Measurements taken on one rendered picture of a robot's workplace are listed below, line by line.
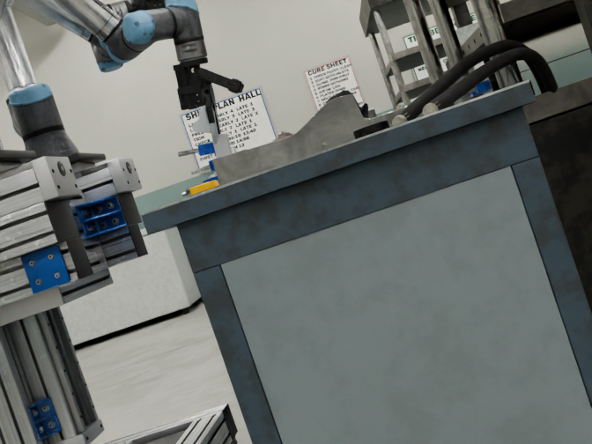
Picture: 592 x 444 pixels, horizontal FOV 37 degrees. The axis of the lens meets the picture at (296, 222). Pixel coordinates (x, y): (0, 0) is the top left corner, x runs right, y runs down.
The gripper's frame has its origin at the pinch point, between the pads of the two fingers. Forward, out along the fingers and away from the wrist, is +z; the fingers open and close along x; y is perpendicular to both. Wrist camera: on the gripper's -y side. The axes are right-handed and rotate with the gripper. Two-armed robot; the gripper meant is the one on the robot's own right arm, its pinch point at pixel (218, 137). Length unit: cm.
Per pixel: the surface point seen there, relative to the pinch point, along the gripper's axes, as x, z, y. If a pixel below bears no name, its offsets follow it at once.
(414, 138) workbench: 72, 2, -41
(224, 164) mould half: 8.9, 6.0, -1.0
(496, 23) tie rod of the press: -5, -14, -74
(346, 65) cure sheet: -721, -4, -70
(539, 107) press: 3, 8, -80
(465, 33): -416, -13, -142
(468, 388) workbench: 76, 46, -42
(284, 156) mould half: 9.2, 6.9, -15.9
